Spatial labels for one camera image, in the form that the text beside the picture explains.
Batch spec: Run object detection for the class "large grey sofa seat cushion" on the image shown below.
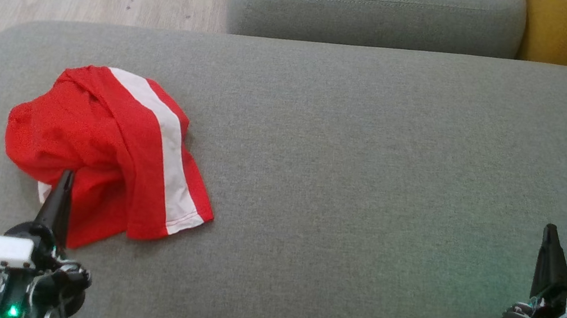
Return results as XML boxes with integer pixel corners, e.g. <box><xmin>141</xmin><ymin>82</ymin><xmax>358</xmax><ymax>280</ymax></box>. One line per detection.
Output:
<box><xmin>0</xmin><ymin>0</ymin><xmax>567</xmax><ymax>318</ymax></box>

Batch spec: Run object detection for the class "red shorts white stripe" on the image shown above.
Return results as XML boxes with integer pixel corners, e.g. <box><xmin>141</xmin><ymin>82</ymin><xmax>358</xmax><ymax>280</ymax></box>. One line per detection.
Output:
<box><xmin>30</xmin><ymin>59</ymin><xmax>235</xmax><ymax>271</ymax></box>

